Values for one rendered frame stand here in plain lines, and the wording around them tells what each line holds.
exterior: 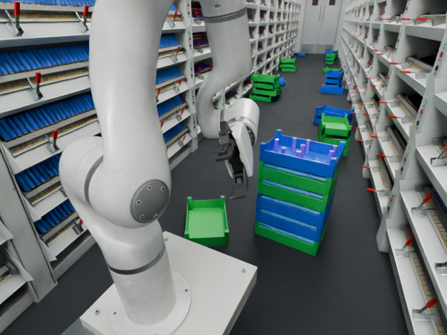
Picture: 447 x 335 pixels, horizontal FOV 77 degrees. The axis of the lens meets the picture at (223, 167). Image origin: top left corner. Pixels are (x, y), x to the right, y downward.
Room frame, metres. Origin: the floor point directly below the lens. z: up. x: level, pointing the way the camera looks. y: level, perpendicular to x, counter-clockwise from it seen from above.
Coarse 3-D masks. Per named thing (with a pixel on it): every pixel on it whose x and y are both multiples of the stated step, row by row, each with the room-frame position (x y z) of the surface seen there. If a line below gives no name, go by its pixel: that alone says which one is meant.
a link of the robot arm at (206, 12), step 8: (200, 0) 0.63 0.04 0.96; (208, 0) 0.61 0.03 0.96; (216, 0) 0.60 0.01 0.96; (224, 0) 0.60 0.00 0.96; (232, 0) 0.60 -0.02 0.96; (240, 0) 0.61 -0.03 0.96; (208, 8) 0.61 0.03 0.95; (216, 8) 0.60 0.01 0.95; (224, 8) 0.60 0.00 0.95; (232, 8) 0.61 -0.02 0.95; (240, 8) 0.62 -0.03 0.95; (208, 16) 0.62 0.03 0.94; (216, 16) 0.61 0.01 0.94
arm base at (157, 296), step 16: (112, 272) 0.38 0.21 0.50; (144, 272) 0.38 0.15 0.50; (160, 272) 0.40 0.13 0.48; (128, 288) 0.37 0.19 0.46; (144, 288) 0.38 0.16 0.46; (160, 288) 0.40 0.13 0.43; (176, 288) 0.47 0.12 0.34; (112, 304) 0.44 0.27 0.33; (128, 304) 0.38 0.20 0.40; (144, 304) 0.38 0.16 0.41; (160, 304) 0.39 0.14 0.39; (176, 304) 0.43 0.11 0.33; (112, 320) 0.40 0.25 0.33; (128, 320) 0.40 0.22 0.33; (144, 320) 0.38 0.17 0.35; (160, 320) 0.39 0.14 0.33; (176, 320) 0.39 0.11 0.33
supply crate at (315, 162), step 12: (276, 132) 1.21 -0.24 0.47; (264, 144) 1.05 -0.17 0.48; (288, 144) 1.20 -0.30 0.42; (300, 144) 1.17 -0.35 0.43; (312, 144) 1.14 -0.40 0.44; (324, 144) 1.12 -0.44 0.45; (264, 156) 1.05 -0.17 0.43; (276, 156) 1.02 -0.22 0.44; (288, 156) 1.00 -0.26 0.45; (312, 156) 1.09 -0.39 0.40; (324, 156) 1.09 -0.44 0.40; (336, 156) 1.09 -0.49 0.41; (300, 168) 0.97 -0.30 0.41; (312, 168) 0.95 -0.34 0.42; (324, 168) 0.93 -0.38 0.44; (336, 168) 0.96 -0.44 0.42
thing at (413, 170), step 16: (432, 80) 0.99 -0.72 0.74; (432, 96) 0.95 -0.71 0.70; (432, 112) 0.94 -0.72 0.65; (432, 128) 0.93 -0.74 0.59; (416, 160) 0.94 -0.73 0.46; (400, 176) 0.98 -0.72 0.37; (416, 176) 0.93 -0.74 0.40; (400, 208) 0.93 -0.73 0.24; (384, 224) 0.98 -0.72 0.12; (384, 240) 0.94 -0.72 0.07
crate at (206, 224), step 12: (192, 204) 1.26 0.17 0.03; (204, 204) 1.26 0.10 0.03; (216, 204) 1.27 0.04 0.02; (192, 216) 1.19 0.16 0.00; (204, 216) 1.19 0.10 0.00; (216, 216) 1.19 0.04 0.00; (192, 228) 1.09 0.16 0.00; (204, 228) 1.09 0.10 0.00; (216, 228) 1.09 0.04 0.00; (192, 240) 0.96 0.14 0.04; (204, 240) 0.97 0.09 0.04; (216, 240) 0.97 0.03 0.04; (228, 240) 0.98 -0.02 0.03
